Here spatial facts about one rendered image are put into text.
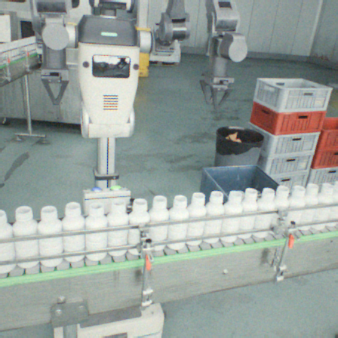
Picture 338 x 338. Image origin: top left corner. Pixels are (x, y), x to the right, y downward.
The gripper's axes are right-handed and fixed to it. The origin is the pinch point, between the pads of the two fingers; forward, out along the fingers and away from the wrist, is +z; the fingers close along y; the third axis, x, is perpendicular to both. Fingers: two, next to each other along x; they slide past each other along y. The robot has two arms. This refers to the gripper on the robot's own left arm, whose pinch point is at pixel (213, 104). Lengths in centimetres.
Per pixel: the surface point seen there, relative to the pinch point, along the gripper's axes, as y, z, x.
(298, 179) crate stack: 167, 123, -188
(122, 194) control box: -1.0, 28.5, 27.3
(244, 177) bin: 46, 51, -45
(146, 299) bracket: -24, 50, 24
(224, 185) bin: 46, 55, -35
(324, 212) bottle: -17, 33, -39
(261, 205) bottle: -15.3, 28.4, -14.1
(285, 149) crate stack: 163, 87, -160
